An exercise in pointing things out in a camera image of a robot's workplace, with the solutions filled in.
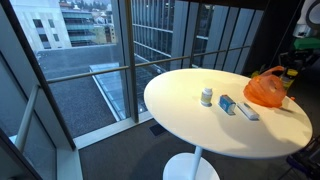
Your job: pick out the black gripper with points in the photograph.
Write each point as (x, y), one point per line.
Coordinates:
(302, 57)

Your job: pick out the yellow and brown pill bottle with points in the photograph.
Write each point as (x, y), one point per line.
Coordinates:
(288, 79)

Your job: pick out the orange plastic bag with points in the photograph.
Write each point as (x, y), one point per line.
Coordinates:
(265, 90)

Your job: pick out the white pill bottle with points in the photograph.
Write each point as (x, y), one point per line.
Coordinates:
(206, 97)

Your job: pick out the small yellow green object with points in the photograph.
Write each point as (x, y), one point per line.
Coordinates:
(255, 73)

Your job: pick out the white flat rectangular box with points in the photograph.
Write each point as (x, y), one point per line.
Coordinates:
(248, 111)

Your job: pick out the blue small carton box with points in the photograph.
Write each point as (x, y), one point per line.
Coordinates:
(227, 104)

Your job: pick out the dark equipment on floor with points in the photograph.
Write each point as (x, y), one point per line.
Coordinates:
(306, 160)

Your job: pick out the dark floor vent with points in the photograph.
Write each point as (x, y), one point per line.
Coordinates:
(158, 129)

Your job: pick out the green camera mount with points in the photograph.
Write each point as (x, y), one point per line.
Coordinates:
(307, 43)

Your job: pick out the white table pedestal base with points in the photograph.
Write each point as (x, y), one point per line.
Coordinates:
(181, 168)

